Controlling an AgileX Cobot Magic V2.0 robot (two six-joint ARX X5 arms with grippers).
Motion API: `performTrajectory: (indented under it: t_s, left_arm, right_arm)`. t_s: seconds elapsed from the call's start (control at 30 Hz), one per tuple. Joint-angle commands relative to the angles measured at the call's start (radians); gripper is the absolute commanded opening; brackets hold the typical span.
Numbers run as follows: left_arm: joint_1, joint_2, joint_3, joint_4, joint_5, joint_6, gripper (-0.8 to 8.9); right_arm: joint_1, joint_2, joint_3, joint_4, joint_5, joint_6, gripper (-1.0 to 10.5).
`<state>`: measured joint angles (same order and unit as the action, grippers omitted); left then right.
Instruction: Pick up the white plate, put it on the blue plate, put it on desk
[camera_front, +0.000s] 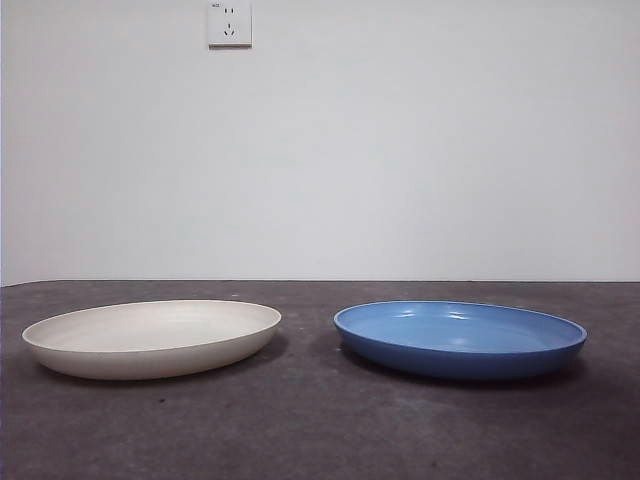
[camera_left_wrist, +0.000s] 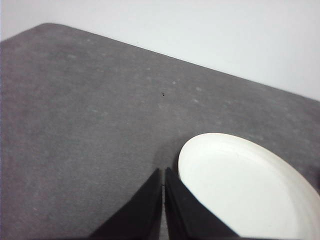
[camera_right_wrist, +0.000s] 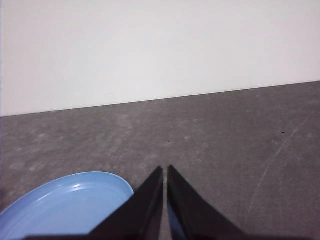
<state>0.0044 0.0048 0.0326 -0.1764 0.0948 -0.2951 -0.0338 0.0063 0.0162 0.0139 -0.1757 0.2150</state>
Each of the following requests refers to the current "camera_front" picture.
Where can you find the blue round plate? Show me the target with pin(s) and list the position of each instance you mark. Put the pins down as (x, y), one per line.
(450, 350)

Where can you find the white round plate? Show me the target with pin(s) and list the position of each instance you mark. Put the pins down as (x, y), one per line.
(160, 345)

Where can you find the white wall socket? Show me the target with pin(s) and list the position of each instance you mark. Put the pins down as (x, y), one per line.
(230, 25)

